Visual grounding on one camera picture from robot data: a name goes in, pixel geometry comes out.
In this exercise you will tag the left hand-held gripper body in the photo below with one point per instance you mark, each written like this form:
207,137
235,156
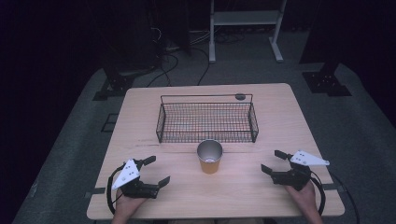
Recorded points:
126,175

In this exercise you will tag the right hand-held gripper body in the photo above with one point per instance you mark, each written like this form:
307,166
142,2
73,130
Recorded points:
294,178

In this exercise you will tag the orange paper cup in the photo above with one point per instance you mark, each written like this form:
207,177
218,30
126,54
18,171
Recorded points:
209,160

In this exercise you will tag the person's right hand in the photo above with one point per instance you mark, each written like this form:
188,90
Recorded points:
305,199

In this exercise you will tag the person's left hand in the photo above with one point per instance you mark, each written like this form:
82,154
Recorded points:
126,205

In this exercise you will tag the black tape strip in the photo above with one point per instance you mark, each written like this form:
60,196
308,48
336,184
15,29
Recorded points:
95,193
333,187

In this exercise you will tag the small black round disc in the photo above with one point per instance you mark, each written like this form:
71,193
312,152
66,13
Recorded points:
240,96

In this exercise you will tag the black stand base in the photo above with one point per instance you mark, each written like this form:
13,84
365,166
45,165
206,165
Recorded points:
116,84
327,83

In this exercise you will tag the white metal table frame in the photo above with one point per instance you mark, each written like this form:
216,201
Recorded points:
246,18

